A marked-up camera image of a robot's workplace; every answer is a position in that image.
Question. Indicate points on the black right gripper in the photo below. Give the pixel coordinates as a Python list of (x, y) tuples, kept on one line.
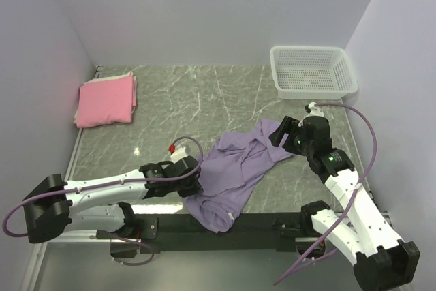
[(288, 125)]

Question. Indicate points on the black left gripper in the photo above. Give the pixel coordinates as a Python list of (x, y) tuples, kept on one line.
[(195, 187)]

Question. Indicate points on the purple t shirt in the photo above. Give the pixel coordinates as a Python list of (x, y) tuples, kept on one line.
[(229, 173)]

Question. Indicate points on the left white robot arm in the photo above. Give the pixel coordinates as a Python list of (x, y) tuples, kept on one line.
[(56, 206)]

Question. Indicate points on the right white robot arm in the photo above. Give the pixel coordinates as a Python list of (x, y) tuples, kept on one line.
[(381, 259)]

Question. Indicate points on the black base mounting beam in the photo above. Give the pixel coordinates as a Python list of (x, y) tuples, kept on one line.
[(283, 232)]

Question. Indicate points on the white perforated plastic basket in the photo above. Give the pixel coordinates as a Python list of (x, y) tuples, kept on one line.
[(312, 72)]

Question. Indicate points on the folded pink t shirt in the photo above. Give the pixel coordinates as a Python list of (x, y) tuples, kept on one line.
[(105, 103)]

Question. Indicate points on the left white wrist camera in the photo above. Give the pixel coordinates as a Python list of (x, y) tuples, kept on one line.
[(178, 152)]

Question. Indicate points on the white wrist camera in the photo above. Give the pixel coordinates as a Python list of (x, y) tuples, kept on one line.
[(178, 152), (313, 110)]

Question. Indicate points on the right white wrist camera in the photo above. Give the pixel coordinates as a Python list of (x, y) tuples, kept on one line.
[(313, 110)]

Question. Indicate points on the aluminium table edge rail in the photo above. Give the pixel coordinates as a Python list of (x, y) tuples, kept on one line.
[(39, 250)]

